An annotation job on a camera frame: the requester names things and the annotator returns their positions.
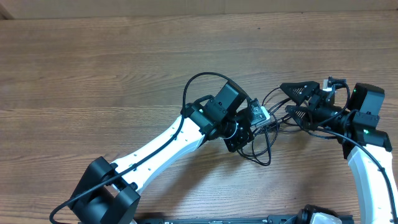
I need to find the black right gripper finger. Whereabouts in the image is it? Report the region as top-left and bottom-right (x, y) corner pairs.
(280, 81), (320, 106)
(285, 105), (311, 128)

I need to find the black smooth usb cable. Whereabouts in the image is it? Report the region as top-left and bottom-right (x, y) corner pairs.
(236, 86), (308, 167)

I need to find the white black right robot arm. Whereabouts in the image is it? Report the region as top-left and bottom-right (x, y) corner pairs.
(280, 78), (397, 223)

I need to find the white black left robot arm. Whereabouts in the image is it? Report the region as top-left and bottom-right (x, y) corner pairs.
(68, 82), (246, 223)

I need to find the brown cardboard wall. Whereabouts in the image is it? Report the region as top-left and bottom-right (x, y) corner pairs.
(1, 0), (397, 19)

